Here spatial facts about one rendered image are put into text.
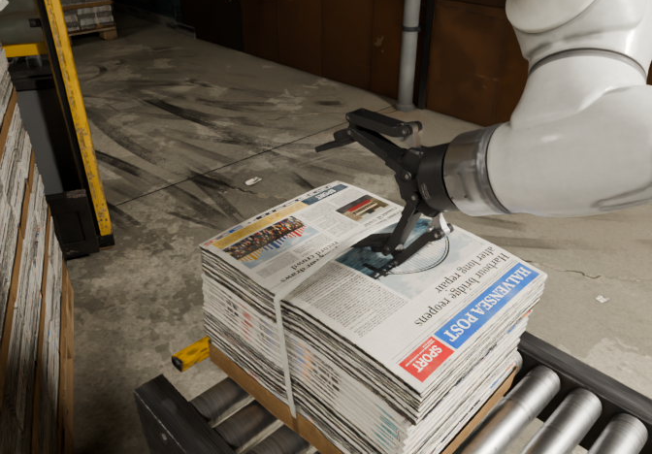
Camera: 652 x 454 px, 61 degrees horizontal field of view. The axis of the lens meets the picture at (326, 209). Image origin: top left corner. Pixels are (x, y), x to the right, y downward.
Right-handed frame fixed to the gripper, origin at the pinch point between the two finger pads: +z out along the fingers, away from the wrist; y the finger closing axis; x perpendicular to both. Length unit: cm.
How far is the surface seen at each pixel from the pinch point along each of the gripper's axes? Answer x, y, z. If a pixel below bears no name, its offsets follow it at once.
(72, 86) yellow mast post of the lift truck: 27, -53, 171
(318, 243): -3.6, 5.7, 4.3
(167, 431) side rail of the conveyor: -27.7, 23.6, 19.8
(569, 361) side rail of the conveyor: 25.7, 38.6, -9.3
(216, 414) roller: -20.4, 25.6, 19.5
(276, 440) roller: -17.7, 28.9, 9.3
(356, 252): -1.5, 8.0, -0.5
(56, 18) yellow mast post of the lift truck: 27, -76, 159
